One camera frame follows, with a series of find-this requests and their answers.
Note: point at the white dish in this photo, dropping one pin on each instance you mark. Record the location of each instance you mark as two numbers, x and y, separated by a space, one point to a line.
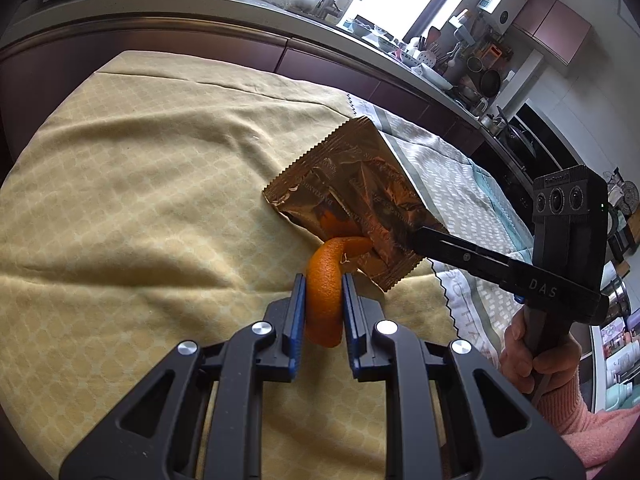
435 76

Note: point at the yellow patterned blanket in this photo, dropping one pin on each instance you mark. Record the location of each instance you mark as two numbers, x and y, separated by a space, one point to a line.
125 210

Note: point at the wall utensil rack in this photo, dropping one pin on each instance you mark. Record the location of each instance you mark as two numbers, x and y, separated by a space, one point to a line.
480 42

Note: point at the black hanging pan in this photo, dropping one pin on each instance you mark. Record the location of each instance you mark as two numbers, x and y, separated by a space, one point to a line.
490 83

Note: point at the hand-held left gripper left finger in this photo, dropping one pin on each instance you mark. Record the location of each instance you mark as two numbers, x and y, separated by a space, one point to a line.
299 320

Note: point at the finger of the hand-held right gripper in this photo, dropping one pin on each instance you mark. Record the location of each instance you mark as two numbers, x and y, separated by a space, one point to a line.
465 257

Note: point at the person's right hand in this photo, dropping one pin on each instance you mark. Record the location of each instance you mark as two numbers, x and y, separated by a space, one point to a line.
515 355

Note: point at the steel kitchen faucet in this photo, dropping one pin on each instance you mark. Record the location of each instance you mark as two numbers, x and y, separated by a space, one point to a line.
329 7

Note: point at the kitchen counter with cabinets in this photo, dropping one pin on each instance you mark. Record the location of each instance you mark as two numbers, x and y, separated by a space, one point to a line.
200 45

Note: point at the steel pot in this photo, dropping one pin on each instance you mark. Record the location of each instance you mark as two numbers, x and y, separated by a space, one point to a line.
467 95

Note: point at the person's right forearm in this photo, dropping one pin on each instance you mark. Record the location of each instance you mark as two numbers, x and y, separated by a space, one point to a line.
600 430

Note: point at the shelf with bottles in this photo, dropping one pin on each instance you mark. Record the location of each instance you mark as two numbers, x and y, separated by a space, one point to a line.
617 340

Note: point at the long orange peel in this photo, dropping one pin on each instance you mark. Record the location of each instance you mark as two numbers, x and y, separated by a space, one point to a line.
325 290

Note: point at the large copper foil bag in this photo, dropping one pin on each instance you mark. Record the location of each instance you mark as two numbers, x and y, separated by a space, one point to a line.
360 180

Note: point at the utensil holder with utensils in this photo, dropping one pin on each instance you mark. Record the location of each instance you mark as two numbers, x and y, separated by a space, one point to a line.
430 52

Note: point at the black built-in stove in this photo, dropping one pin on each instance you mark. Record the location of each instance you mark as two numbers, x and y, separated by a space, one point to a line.
530 145

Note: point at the white soap bottle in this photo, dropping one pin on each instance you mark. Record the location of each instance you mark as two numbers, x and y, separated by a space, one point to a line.
345 2

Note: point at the pink wall cabinet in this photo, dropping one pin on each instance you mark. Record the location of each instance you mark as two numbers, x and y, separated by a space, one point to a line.
555 25

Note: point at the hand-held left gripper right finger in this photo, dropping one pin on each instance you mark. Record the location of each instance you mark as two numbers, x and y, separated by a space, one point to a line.
350 325

